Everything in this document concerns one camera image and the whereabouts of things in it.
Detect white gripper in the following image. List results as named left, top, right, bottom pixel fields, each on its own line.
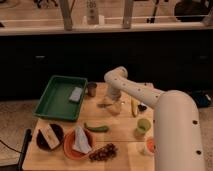
left=103, top=86, right=122, bottom=115

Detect metal fork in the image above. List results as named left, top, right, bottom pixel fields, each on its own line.
left=97, top=103, right=113, bottom=108

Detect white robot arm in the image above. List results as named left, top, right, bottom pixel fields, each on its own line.
left=104, top=67, right=205, bottom=171

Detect yellow banana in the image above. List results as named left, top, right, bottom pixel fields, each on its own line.
left=131, top=98, right=138, bottom=117

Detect small brown metal cup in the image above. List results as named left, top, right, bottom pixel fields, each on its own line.
left=87, top=82, right=97, bottom=97

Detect green plastic cup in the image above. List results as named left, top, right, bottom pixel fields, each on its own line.
left=136, top=118, right=151, bottom=134

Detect blue sponge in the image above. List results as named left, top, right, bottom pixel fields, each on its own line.
left=69, top=87, right=83, bottom=102

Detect bunch of dark grapes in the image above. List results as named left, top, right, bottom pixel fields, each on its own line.
left=89, top=143, right=117, bottom=162

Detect grey folded cloth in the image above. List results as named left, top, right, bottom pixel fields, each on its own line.
left=72, top=126, right=92, bottom=154

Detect orange plate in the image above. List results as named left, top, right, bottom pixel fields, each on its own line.
left=63, top=129, right=95, bottom=160

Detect green plastic tray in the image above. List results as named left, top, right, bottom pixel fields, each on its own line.
left=34, top=75, right=87, bottom=122

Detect dark brown bowl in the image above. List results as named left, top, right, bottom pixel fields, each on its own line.
left=36, top=124, right=64, bottom=151

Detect black stand left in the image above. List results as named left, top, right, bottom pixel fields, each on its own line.
left=17, top=129, right=32, bottom=171

